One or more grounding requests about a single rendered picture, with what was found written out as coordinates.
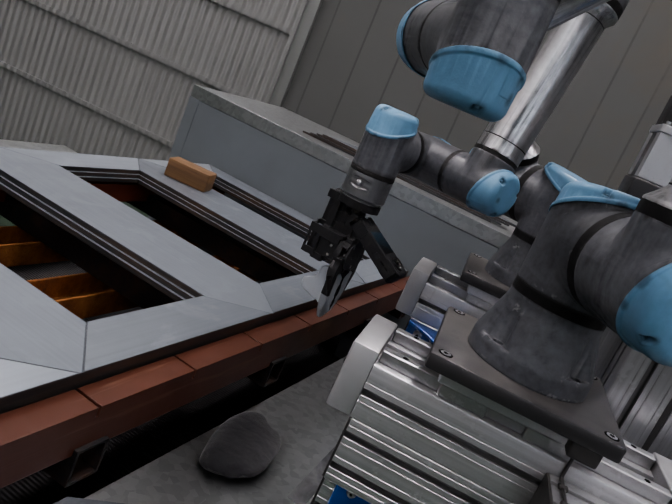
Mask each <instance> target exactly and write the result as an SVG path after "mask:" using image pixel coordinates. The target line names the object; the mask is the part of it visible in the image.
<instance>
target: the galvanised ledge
mask: <svg viewBox="0 0 672 504"><path fill-rule="evenodd" d="M346 357H347V356H345V357H344V358H342V359H340V360H338V361H336V362H334V363H333V364H331V365H329V366H327V367H325V368H323V369H321V370H320V371H318V372H316V373H314V374H312V375H310V376H309V377H307V378H305V379H303V380H301V381H299V382H298V383H296V384H294V385H292V386H290V387H288V388H286V389H285V390H283V391H281V392H279V393H277V394H275V395H274V396H272V397H270V398H268V399H266V400H264V401H262V402H261V403H259V404H257V405H255V406H253V407H251V408H250V409H248V410H246V411H244V412H247V411H251V412H259V413H261V414H263V415H264V416H265V418H266V420H267V422H268V424H269V425H270V426H271V427H272V428H273V429H274V430H275V431H277V432H278V433H279V434H280V435H281V439H282V442H281V447H280V449H279V451H278V453H277V455H276V456H275V458H274V459H273V461H272V462H271V464H270V465H269V466H268V467H267V468H266V469H265V470H264V471H263V472H261V473H260V474H259V475H257V476H255V477H250V478H244V477H243V478H234V479H230V478H227V477H224V476H222V475H219V474H215V473H212V472H210V471H208V470H206V469H204V468H203V467H202V466H201V465H200V464H199V458H200V456H201V453H202V451H203V450H204V448H205V446H206V444H207V443H208V441H209V439H210V438H211V436H212V435H213V434H214V432H215V431H216V430H217V429H218V428H219V427H220V426H221V425H222V424H223V423H222V424H220V425H218V426H216V427H214V428H213V429H211V430H209V431H207V432H205V433H203V434H202V435H200V436H198V437H196V438H194V439H192V440H191V441H189V442H187V443H185V444H183V445H181V446H179V447H178V448H176V449H174V450H172V451H170V452H168V453H167V454H165V455H163V456H161V457H159V458H157V459H155V460H154V461H152V462H150V463H148V464H146V465H144V466H143V467H141V468H139V469H137V470H135V471H133V472H131V473H130V474H128V475H126V476H124V477H122V478H120V479H119V480H117V481H115V482H113V483H111V484H109V485H107V486H106V487H104V488H102V489H100V490H98V491H96V492H95V493H93V494H91V495H89V496H87V497H85V498H84V499H91V500H100V501H108V502H116V503H125V504H297V503H295V502H293V501H292V500H290V499H289V498H287V496H288V495H289V494H290V493H291V492H292V491H293V490H294V489H295V488H296V487H297V486H298V485H299V484H300V483H301V482H302V480H303V479H304V478H305V477H306V476H307V475H308V474H309V473H310V472H311V471H312V470H313V469H314V468H315V467H316V466H317V465H318V464H319V463H320V462H321V461H322V459H323V458H324V457H325V456H326V455H327V454H328V453H329V452H330V451H331V450H332V449H333V448H334V447H335V446H336V444H337V442H338V440H339V438H340V436H341V434H342V432H343V430H344V427H345V425H346V423H347V421H348V419H349V417H350V415H351V414H350V415H347V414H346V413H344V412H342V411H340V410H338V409H336V408H334V407H332V406H330V405H329V404H327V403H326V401H327V398H328V396H329V394H330V392H331V390H332V386H333V384H334V382H335V381H336V379H337V377H338V374H339V372H340V370H341V368H342V366H343V362H344V359H345V358H346Z"/></svg>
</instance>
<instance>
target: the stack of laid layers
mask: <svg viewBox="0 0 672 504"><path fill-rule="evenodd" d="M61 167H63V168H64V169H66V170H68V171H69V172H71V173H73V174H74V175H76V176H78V177H80V178H81V179H83V180H85V181H98V182H127V183H138V184H140V185H142V186H144V187H145V188H147V189H149V190H151V191H152V192H154V193H156V194H158V195H159V196H161V197H163V198H165V199H166V200H168V201H170V202H171V203H173V204H175V205H177V206H178V207H180V208H182V209H184V210H185V211H187V212H189V213H191V214H192V215H194V216H196V217H198V218H199V219H201V220H203V221H205V222H206V223H208V224H210V225H212V226H213V227H215V228H217V229H219V230H220V231H222V232H224V233H226V234H227V235H229V236H231V237H233V238H234V239H236V240H238V241H240V242H241V243H243V244H245V245H247V246H248V247H250V248H252V249H254V250H255V251H257V252H259V253H261V254H262V255H264V256H266V257H268V258H269V259H271V260H273V261H275V262H276V263H278V264H280V265H282V266H283V267H285V268H287V269H289V270H290V271H292V272H294V273H296V274H297V275H298V274H303V273H307V272H312V271H316V269H314V268H312V267H310V266H309V265H307V264H305V263H303V262H302V261H300V260H298V259H296V258H294V257H293V256H291V255H289V254H287V253H286V252H284V251H282V250H280V249H278V248H277V247H275V246H273V245H271V244H270V243H268V242H266V241H264V240H263V239H261V238H259V237H257V236H255V235H254V234H252V233H250V232H248V231H247V230H245V229H243V228H241V227H239V226H238V225H236V224H234V223H232V222H231V221H229V220H227V219H225V218H223V217H222V216H220V215H218V214H216V213H215V212H213V211H211V210H209V209H207V208H206V207H204V206H202V205H200V204H199V203H197V202H195V201H193V200H191V199H190V198H188V197H186V196H184V195H183V194H181V193H179V192H177V191H175V190H174V189H172V188H170V187H168V186H167V185H165V184H163V183H161V182H159V181H158V180H156V179H154V178H152V177H151V176H149V175H147V174H145V173H143V172H142V171H136V170H119V169H102V168H85V167H68V166H61ZM213 186H215V187H216V188H218V189H220V190H222V191H224V192H226V193H227V194H229V195H231V196H233V197H235V198H237V199H238V200H240V201H242V202H244V203H246V204H248V205H249V206H251V207H253V208H255V209H257V210H259V211H260V212H262V213H264V214H266V215H268V216H270V217H271V218H273V219H275V220H277V221H279V222H281V223H282V224H284V225H286V226H288V227H290V228H292V229H293V230H295V231H297V232H299V233H301V234H303V235H304V236H306V235H307V232H308V230H309V228H310V226H309V225H307V224H305V223H303V222H301V221H299V220H297V219H296V218H294V217H292V216H290V215H288V214H286V213H284V212H283V211H281V210H279V209H277V208H275V207H273V206H271V205H270V204H268V203H266V202H264V201H262V200H260V199H258V198H257V197H255V196H253V195H251V194H249V193H247V192H245V191H243V190H242V189H240V188H238V187H236V186H234V185H232V184H230V183H229V182H227V181H225V180H223V179H221V178H219V177H217V176H216V179H215V182H214V184H213ZM0 189H1V190H3V191H4V192H6V193H7V194H9V195H10V196H12V197H14V198H15V199H17V200H18V201H20V202H21V203H23V204H24V205H26V206H28V207H29V208H31V209H32V210H34V211H35V212H37V213H39V214H40V215H42V216H43V217H45V218H46V219H48V220H50V221H51V222H53V223H54V224H56V225H57V226H59V227H61V228H62V229H64V230H65V231H67V232H68V233H70V234H72V235H73V236H75V237H76V238H78V239H79V240H81V241H83V242H84V243H86V244H87V245H89V246H90V247H92V248H93V249H95V250H97V251H98V252H100V253H101V254H103V255H104V256H106V257H108V258H109V259H111V260H112V261H114V262H115V263H117V264H119V265H120V266H122V267H123V268H125V269H126V270H128V271H130V272H131V273H133V274H134V275H136V276H137V277H139V278H141V279H142V280H144V281H145V282H147V283H148V284H150V285H152V286H153V287H155V288H156V289H158V290H159V291H161V292H162V293H164V294H166V295H167V296H169V297H170V298H172V299H173V300H175V301H181V300H186V299H190V298H195V297H199V296H203V295H201V294H200V293H198V292H196V291H195V290H193V289H191V288H190V287H188V286H187V285H185V284H183V283H182V282H180V281H179V280H177V279H175V278H174V277H172V276H171V275H169V274H167V273H166V272H164V271H162V270H161V269H159V268H158V267H156V266H154V265H153V264H151V263H150V262H148V261H146V260H145V259H143V258H142V257H140V256H138V255H137V254H135V253H134V252H132V251H130V250H129V249H127V248H125V247H124V246H122V245H121V244H119V243H117V242H116V241H114V240H113V239H111V238H109V237H108V236H106V235H105V234H103V233H101V232H100V231H98V230H97V229H95V228H93V227H92V226H90V225H88V224H87V223H85V222H84V221H82V220H80V219H79V218H77V217H76V216H74V215H72V214H71V213H69V212H68V211H66V210H64V209H63V208H61V207H60V206H58V205H56V204H55V203H53V202H51V201H50V200H48V199H47V198H45V197H43V196H42V195H40V194H39V193H37V192H35V191H34V190H32V189H31V188H29V187H27V186H26V185H24V184H23V183H21V182H19V181H18V180H16V179H14V178H13V177H11V176H10V175H8V174H6V173H5V172H3V171H2V170H0ZM384 284H387V283H386V282H385V280H384V279H380V280H377V281H374V282H371V283H367V284H364V285H361V286H358V287H355V288H352V289H348V290H345V291H343V293H342V294H341V296H340V297H339V299H338V300H340V299H343V298H346V297H349V296H352V295H355V294H357V293H360V292H363V291H364V292H365V291H366V290H369V289H372V288H375V287H378V286H381V285H384ZM317 306H318V302H317V300H313V301H310V302H307V303H304V304H300V305H297V306H294V307H291V308H288V309H285V310H281V311H278V312H275V313H274V314H268V315H265V316H262V317H259V318H256V319H252V320H249V321H246V322H243V323H240V324H237V325H233V326H230V327H227V328H224V329H221V330H217V331H214V332H211V333H208V334H205V335H202V336H198V337H195V338H192V339H189V340H186V341H182V342H179V343H176V344H173V345H170V346H167V347H163V348H160V349H157V350H154V351H151V352H147V353H144V354H141V355H138V356H135V357H132V358H128V359H125V360H122V361H119V362H116V363H112V364H109V365H106V366H103V367H100V368H97V369H93V370H90V371H87V372H84V373H80V374H77V375H74V376H71V377H68V378H64V379H61V380H58V381H55V382H52V383H49V384H45V385H42V386H39V387H36V388H33V389H29V390H26V391H23V392H20V393H17V394H13V395H10V396H7V397H4V398H1V399H0V414H3V413H6V412H9V411H12V410H15V409H18V408H21V407H23V406H26V405H29V404H32V403H35V402H38V401H41V400H44V399H47V398H50V397H53V396H56V395H59V394H62V393H65V392H68V391H71V390H74V389H75V390H76V391H77V389H78V388H80V387H83V386H86V385H88V384H91V383H94V382H97V381H100V380H103V379H106V378H109V377H112V376H115V375H118V374H121V373H124V372H127V371H130V370H133V369H136V368H139V367H142V366H145V365H148V364H151V363H154V362H156V361H159V360H162V359H165V358H168V357H171V356H174V357H175V355H177V354H180V353H183V352H186V351H189V350H192V349H195V348H198V347H201V346H204V345H207V344H210V343H213V342H216V341H219V340H222V339H224V338H227V337H230V336H233V335H236V334H239V333H244V332H245V331H248V330H251V329H254V328H257V327H260V326H263V325H266V324H269V323H272V322H275V321H278V320H281V319H284V318H287V317H290V316H292V315H295V314H298V313H301V312H304V311H307V310H310V309H313V308H316V307H317Z"/></svg>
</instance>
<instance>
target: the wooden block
mask: <svg viewBox="0 0 672 504"><path fill-rule="evenodd" d="M164 175H166V176H168V177H170V178H172V179H175V180H177V181H179V182H181V183H183V184H186V185H188V186H190V187H192V188H194V189H197V190H199V191H201V192H207V191H210V190H212V187H213V184H214V182H215V179H216V176H217V174H216V173H214V172H212V171H210V170H207V169H205V168H203V167H201V166H199V165H196V164H194V163H192V162H190V161H188V160H185V159H183V158H181V157H171V158H169V161H168V164H167V167H166V170H165V173H164Z"/></svg>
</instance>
